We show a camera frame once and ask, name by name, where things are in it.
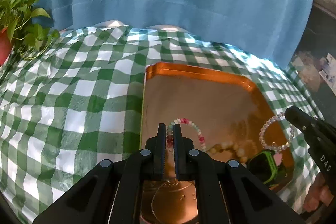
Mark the green white checked tablecloth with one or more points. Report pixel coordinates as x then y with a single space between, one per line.
65 108

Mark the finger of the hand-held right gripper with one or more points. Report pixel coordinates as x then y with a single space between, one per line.
298 116

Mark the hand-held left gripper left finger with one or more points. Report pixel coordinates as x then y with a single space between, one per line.
162 142

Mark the copper metal tray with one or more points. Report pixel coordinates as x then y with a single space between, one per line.
204 98

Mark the person's right hand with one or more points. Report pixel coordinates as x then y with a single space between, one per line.
316 195

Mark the potted green plant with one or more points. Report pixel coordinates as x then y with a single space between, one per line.
15 21

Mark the green black watch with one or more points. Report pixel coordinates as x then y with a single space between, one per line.
262 164

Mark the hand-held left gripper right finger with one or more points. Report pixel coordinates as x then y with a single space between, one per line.
178 142

